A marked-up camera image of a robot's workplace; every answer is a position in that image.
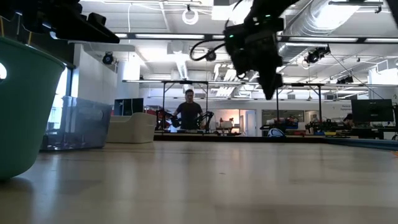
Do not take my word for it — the black background rig frame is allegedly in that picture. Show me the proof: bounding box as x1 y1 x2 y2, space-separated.
162 80 210 134
275 82 326 133

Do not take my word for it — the LED light bar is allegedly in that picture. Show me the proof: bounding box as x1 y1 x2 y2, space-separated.
113 32 398 44

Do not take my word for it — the green plastic bin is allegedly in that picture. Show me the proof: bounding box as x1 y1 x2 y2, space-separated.
0 35 67 182

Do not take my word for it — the round metal duct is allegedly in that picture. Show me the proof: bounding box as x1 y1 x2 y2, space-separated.
276 0 358 65

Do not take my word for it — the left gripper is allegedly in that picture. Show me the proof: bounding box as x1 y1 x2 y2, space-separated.
0 0 121 44

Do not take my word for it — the black cabinet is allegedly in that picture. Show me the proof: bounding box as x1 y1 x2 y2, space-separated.
113 98 144 116

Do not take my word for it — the black computer monitor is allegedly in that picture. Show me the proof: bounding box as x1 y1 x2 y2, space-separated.
351 98 394 124

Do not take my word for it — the black aluminium rig frame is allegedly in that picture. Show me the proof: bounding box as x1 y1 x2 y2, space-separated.
154 133 398 151

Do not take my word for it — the beige plastic bin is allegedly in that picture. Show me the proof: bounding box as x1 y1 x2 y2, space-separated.
106 112 158 144

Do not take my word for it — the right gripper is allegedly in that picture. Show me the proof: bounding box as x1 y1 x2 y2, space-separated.
244 29 284 101

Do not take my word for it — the white cable coil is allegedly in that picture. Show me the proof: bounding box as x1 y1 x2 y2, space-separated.
182 8 200 26

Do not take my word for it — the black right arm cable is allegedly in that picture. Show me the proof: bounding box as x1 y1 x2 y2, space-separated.
189 0 248 62

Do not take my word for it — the clear grey plastic bin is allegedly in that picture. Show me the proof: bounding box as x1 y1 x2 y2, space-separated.
40 95 113 152

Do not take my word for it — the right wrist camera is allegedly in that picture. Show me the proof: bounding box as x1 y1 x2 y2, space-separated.
223 24 249 75

